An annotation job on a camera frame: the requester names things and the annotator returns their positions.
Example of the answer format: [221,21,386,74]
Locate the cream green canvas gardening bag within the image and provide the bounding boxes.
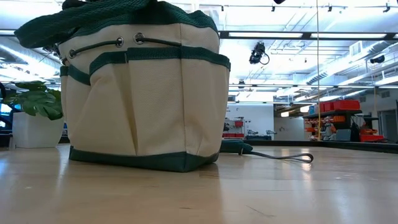
[14,0,232,173]

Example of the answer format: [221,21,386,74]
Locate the green leafy plant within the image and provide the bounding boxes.
[4,80,65,122]

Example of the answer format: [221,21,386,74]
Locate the white planter pot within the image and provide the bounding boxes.
[11,111,65,149]

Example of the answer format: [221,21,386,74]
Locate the red parts rack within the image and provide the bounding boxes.
[221,117,246,139]

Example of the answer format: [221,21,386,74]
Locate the thin yellow vertical pole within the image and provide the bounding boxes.
[315,0,322,141]

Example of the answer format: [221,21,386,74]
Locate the red storage bins on shelf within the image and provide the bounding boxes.
[318,99,361,113]

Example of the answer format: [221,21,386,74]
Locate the black storage shelf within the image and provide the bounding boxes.
[303,108,363,141]

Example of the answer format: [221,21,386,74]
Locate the low red storage bin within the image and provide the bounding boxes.
[359,133,385,143]

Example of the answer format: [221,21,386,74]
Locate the black ceiling camera cluster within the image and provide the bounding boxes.
[42,43,60,58]

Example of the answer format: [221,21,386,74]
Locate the hanging black ceiling camera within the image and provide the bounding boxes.
[248,41,271,66]

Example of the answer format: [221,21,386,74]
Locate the green pruning shears with strap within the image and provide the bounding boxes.
[220,138,315,164]

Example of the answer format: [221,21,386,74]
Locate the small black ceiling camera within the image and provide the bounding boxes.
[369,54,386,65]

